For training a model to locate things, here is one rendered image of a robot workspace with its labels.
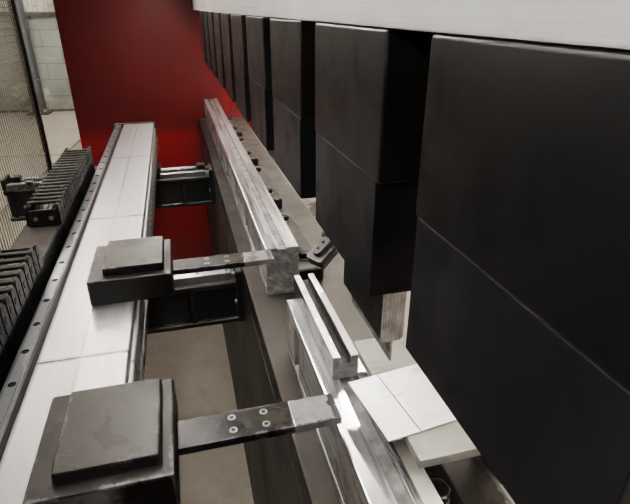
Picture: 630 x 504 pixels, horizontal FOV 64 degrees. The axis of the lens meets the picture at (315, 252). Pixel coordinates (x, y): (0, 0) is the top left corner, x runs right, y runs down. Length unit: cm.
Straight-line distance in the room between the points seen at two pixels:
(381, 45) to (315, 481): 47
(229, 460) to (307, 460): 121
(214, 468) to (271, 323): 103
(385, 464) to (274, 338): 37
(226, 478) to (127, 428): 133
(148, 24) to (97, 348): 200
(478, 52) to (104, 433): 40
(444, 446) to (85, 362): 40
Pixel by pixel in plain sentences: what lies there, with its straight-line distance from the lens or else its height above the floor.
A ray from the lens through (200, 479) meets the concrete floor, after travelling 180.
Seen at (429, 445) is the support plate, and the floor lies 100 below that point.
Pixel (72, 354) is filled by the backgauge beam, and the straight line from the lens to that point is 67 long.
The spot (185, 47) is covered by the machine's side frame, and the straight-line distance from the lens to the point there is 253.
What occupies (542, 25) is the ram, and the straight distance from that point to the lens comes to 18.
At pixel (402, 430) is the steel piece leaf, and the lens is 50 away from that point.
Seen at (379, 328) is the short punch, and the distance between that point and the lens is 43.
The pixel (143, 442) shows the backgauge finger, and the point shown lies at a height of 103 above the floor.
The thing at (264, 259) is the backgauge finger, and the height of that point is 100.
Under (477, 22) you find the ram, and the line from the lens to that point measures 21.
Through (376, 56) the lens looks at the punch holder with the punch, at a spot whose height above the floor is 133.
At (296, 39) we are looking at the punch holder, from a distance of 50.
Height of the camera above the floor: 135
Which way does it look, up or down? 26 degrees down
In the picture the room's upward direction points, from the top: straight up
